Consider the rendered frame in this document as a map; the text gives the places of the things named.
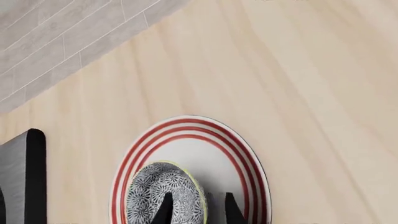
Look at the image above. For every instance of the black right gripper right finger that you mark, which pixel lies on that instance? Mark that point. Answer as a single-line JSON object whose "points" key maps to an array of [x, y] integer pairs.
{"points": [[234, 210]]}

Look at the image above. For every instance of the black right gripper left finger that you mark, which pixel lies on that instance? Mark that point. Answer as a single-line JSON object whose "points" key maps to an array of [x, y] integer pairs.
{"points": [[165, 211]]}

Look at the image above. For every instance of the black patterned bowl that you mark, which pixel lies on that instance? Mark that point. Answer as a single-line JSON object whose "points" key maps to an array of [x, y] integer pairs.
{"points": [[161, 184]]}

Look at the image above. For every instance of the white plate with red rings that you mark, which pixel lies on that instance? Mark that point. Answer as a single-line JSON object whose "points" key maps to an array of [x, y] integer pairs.
{"points": [[214, 151]]}

